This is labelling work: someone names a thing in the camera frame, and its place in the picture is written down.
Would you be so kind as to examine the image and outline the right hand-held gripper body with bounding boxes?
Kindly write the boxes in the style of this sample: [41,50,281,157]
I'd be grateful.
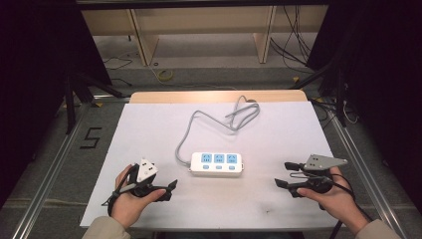
[289,153,349,198]

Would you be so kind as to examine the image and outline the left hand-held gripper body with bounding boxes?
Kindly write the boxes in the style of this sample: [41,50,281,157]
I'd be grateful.
[126,157,167,199]

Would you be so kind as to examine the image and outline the white power strip blue sockets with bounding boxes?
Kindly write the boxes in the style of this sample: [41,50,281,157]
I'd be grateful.
[189,151,244,178]

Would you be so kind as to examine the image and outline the grey power strip cable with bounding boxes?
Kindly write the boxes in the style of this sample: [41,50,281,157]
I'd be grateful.
[174,95,261,167]

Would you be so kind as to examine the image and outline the person's left hand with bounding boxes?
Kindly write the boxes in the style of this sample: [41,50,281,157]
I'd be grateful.
[110,164,167,230]

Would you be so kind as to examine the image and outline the person's right hand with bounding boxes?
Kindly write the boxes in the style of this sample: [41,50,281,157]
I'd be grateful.
[296,166,361,234]

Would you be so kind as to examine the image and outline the white table cover board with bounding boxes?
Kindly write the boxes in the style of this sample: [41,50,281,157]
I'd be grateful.
[80,101,339,232]

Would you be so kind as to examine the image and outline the black metal stand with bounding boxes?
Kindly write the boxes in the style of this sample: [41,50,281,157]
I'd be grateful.
[63,70,124,135]
[290,61,350,128]

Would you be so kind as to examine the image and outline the yellow tape roll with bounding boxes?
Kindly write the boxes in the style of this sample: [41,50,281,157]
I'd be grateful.
[157,69,174,83]

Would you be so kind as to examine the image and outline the black curtain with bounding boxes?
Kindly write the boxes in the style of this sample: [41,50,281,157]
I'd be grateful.
[0,0,113,210]
[306,0,422,203]

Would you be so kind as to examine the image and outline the light wooden shelf unit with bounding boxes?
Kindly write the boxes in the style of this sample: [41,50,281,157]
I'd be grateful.
[81,4,330,67]

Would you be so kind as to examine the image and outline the right hand-held gripper black cable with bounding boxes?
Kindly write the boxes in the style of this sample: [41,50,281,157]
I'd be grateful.
[319,172,374,239]

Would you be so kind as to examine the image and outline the hand-held gripper black cable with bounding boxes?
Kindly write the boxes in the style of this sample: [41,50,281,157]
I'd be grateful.
[101,163,140,217]
[319,172,374,239]

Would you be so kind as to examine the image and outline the aluminium floor rail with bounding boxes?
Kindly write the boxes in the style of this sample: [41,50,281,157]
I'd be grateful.
[326,106,401,239]
[11,102,92,239]

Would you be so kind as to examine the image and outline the left hand-held gripper black cable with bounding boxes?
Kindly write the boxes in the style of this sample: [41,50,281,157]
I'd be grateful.
[101,163,140,217]

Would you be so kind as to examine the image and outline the thin black floor cable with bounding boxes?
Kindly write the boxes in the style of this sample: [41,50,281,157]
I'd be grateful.
[103,53,134,88]

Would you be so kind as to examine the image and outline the bundle of black hanging cables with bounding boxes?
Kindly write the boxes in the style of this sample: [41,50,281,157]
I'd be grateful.
[269,5,317,69]

